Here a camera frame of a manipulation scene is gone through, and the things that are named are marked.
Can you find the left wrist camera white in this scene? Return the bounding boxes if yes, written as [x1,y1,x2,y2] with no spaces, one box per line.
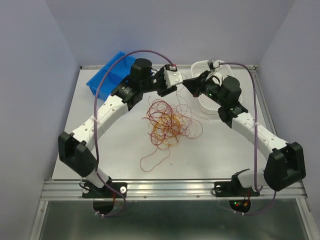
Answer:
[163,65,184,89]

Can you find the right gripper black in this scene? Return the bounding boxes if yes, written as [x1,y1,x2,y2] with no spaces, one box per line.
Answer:
[181,70,227,107]

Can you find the white perforated basket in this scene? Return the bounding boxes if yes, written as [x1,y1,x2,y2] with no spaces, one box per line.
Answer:
[187,60,248,118]

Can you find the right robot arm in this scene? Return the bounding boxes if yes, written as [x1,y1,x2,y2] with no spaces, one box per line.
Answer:
[182,70,306,195]

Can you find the aluminium front rail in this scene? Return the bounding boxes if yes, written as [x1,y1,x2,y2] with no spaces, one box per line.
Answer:
[39,178,308,201]

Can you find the red yellow wires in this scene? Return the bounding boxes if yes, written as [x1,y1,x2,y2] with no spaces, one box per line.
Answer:
[139,91,210,173]

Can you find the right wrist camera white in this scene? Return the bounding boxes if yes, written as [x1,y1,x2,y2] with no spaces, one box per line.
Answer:
[207,59,220,77]

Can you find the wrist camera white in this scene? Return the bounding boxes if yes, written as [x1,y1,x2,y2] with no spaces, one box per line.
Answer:
[163,65,184,89]
[207,59,220,77]

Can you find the blue plastic bin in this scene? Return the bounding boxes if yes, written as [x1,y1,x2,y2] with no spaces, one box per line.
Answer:
[86,51,136,101]

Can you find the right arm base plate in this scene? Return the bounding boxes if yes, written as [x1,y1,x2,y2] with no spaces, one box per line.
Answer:
[211,181,260,198]

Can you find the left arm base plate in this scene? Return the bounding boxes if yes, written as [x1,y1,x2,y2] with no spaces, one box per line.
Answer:
[79,180,128,199]

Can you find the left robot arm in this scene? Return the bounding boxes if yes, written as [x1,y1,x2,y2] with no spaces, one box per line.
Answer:
[58,58,183,197]

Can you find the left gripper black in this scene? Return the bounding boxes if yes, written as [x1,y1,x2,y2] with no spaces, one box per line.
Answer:
[140,64,178,97]

